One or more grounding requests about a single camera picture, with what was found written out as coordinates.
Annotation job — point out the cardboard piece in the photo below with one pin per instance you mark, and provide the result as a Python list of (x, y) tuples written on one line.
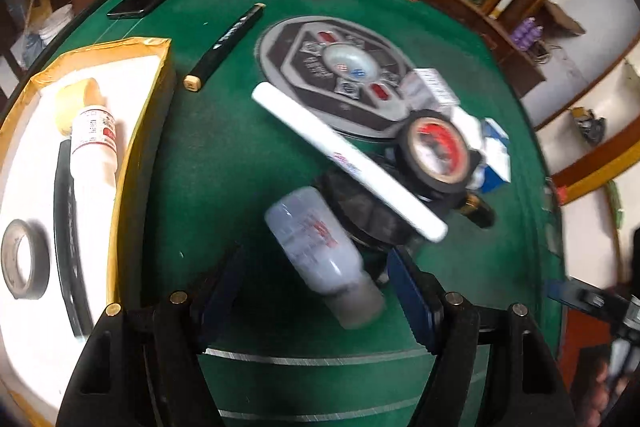
[(565, 17)]

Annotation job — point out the white tray with yellow rim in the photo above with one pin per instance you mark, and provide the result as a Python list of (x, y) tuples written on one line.
[(30, 177)]

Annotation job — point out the yellow tape roll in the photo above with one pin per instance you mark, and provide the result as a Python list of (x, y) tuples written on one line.
[(65, 107)]

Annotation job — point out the white printed box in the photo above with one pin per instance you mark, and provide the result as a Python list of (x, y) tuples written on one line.
[(430, 84)]

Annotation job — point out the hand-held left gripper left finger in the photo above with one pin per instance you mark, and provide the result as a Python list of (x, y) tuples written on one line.
[(222, 302)]

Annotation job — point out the purple item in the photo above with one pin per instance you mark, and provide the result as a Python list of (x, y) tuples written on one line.
[(527, 32)]

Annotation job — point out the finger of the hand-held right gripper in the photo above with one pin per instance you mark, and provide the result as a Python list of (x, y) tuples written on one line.
[(565, 294)]

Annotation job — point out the blue and white small box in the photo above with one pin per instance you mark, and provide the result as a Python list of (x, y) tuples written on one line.
[(495, 157)]

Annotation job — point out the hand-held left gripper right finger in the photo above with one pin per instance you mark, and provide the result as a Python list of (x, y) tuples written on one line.
[(410, 302)]

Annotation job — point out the black slim long box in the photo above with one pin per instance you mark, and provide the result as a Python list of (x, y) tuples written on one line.
[(225, 42), (65, 232)]

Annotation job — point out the white long tube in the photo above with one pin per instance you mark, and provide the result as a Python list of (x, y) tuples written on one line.
[(345, 162)]

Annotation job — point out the grey tape roll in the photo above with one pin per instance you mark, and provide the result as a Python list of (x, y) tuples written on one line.
[(42, 267)]

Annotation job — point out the translucent plastic bottle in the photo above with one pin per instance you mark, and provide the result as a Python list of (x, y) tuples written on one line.
[(315, 247)]

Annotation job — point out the yellow and black item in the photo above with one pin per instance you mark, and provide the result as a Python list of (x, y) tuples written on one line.
[(590, 124)]

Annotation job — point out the round table control panel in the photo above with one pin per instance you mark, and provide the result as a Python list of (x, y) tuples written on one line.
[(340, 72)]

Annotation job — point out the black tape roll red core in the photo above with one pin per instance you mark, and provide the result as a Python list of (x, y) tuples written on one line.
[(450, 184)]

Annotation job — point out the white plastic bucket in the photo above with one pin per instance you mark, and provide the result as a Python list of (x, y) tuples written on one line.
[(52, 24)]

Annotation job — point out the black round plastic disc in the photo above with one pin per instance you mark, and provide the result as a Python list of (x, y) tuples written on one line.
[(355, 202)]

